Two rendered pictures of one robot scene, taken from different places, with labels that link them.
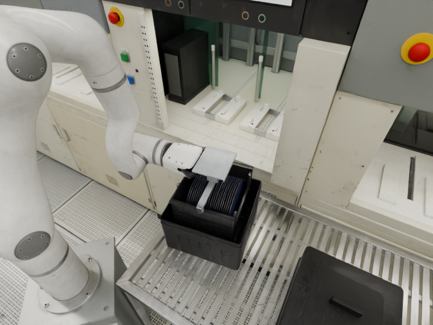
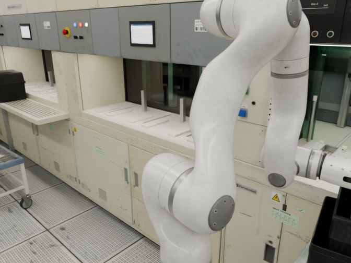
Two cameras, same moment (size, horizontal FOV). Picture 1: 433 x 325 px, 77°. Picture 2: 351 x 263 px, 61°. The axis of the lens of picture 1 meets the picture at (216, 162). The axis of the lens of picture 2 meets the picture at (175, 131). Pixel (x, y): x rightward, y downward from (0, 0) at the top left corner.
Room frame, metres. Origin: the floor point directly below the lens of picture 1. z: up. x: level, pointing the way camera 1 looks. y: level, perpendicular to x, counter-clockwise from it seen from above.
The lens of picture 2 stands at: (-0.19, 0.38, 1.46)
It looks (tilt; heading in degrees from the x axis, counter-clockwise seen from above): 19 degrees down; 13
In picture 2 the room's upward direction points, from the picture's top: straight up
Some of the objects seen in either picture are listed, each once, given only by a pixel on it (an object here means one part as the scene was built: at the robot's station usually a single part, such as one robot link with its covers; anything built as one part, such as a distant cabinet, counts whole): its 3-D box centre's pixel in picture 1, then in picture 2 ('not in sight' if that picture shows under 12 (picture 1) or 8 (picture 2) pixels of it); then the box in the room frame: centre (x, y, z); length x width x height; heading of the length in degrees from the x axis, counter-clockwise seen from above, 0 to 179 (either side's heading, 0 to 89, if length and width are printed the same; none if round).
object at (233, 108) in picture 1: (220, 105); (325, 153); (1.22, -0.02, 0.89); 0.22 x 0.21 x 0.04; 150
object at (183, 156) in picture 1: (181, 157); (340, 170); (0.61, 0.11, 1.09); 0.11 x 0.10 x 0.07; 70
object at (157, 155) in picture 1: (163, 152); (315, 164); (0.64, 0.17, 1.09); 0.09 x 0.03 x 0.08; 160
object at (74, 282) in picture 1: (59, 270); not in sight; (0.36, 0.48, 0.85); 0.19 x 0.19 x 0.18
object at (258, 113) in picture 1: (268, 120); not in sight; (1.08, -0.25, 0.89); 0.22 x 0.21 x 0.04; 150
